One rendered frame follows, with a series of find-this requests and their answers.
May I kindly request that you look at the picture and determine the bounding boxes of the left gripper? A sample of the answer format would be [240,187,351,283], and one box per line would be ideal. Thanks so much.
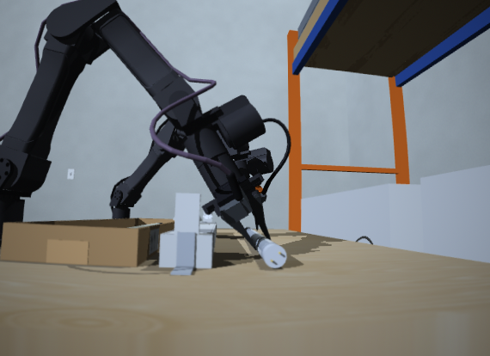
[254,186,263,230]

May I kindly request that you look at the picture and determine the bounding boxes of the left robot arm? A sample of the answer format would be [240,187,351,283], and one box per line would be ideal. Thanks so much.
[109,121,273,219]

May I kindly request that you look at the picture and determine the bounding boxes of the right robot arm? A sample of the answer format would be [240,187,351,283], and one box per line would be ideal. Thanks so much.
[0,0,266,247]

